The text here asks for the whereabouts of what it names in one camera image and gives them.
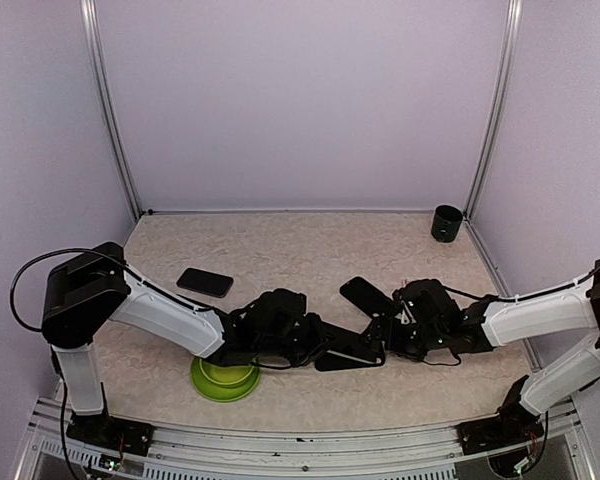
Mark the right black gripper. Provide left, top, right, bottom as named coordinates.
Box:
left=358, top=315, right=447, bottom=362

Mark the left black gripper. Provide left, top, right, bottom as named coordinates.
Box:
left=257, top=313, right=343, bottom=369

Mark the silver edged black phone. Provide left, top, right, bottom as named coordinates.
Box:
left=328, top=324, right=385, bottom=360

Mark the black phone case horizontal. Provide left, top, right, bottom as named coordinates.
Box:
left=314, top=351, right=386, bottom=372

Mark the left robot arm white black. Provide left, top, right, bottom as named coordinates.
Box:
left=23, top=242, right=331, bottom=445

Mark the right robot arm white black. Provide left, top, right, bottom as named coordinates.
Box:
left=379, top=259, right=600, bottom=444

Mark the dark phone upper left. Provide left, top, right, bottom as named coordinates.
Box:
left=176, top=268, right=234, bottom=298

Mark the green bowl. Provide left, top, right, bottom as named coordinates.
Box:
left=200, top=362, right=256, bottom=388

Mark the black cylinder cup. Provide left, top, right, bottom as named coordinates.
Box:
left=431, top=205, right=464, bottom=243

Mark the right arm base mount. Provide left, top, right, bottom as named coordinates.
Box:
left=456, top=375, right=545, bottom=455

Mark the front aluminium rail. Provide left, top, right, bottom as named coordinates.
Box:
left=9, top=398, right=600, bottom=479

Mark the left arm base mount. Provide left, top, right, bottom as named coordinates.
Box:
left=67, top=412, right=154, bottom=457

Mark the right aluminium frame post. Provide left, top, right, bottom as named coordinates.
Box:
left=464, top=0, right=523, bottom=222

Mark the aluminium frame post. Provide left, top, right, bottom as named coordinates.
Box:
left=464, top=0, right=523, bottom=222
left=80, top=0, right=143, bottom=222

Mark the left aluminium frame post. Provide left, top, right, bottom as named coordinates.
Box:
left=80, top=0, right=143, bottom=222

